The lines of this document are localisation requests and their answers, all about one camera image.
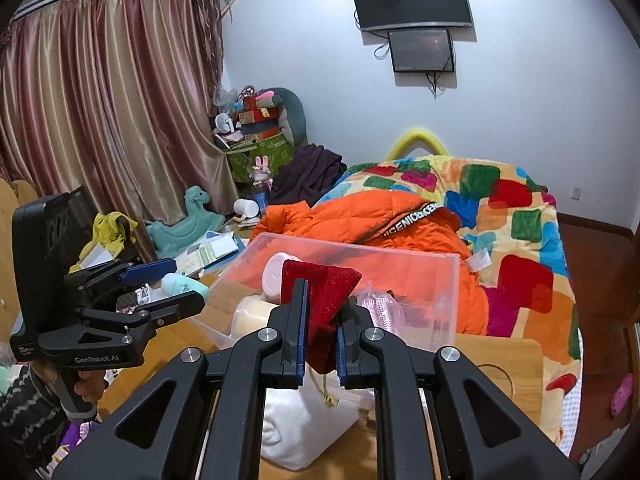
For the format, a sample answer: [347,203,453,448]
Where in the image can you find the pink slipper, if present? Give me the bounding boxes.
[610,373,634,417]

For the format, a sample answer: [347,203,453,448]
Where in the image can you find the yellow bed headboard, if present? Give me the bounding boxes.
[386,129,448,160]

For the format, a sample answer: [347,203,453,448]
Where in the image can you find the grey plush cushion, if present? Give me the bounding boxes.
[271,87,307,148]

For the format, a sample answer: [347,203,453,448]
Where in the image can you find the colourful patchwork blanket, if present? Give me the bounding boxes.
[322,155,582,453]

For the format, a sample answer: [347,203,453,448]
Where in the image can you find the person's left hand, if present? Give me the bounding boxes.
[74,370,107,403]

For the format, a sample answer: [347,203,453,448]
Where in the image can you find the teal rocking horse toy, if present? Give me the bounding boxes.
[145,185,224,259]

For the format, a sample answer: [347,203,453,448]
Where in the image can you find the stack of papers booklets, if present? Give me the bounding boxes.
[175,231,245,276]

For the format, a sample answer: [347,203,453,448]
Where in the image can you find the pink striped curtain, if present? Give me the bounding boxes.
[0,0,241,226]

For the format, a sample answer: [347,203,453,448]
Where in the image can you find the dark purple garment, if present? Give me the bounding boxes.
[269,144,347,207]

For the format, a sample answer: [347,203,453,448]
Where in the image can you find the red velvet pouch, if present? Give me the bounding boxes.
[280,259,361,374]

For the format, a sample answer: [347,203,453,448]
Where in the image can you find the striped sleeve forearm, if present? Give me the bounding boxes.
[1,366,70,468]

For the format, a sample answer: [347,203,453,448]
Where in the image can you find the pink round jar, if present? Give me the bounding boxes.
[262,252,298,304]

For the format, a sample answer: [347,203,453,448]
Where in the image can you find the white mug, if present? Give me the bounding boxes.
[233,198,260,218]

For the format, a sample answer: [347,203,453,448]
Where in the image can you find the white drawstring pouch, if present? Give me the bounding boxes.
[260,367,361,471]

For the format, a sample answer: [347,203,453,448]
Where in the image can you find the small wall monitor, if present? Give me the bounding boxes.
[388,28,454,73]

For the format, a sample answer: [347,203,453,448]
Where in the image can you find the green gift box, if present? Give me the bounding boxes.
[226,133,295,183]

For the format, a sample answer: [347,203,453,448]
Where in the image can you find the cream cylindrical jar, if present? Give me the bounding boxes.
[230,296,277,340]

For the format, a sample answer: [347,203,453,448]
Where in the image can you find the pink organza bag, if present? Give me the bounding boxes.
[357,288,405,335]

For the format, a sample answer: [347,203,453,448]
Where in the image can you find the clear plastic storage bin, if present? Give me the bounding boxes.
[193,233,460,351]

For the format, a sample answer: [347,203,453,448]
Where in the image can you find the orange puffer jacket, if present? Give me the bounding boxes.
[250,190,489,336]

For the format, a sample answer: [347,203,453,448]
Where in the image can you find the pink bunny bottle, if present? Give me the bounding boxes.
[253,155,272,188]

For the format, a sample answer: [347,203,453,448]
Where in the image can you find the yellow cloth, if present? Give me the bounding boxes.
[70,211,138,273]

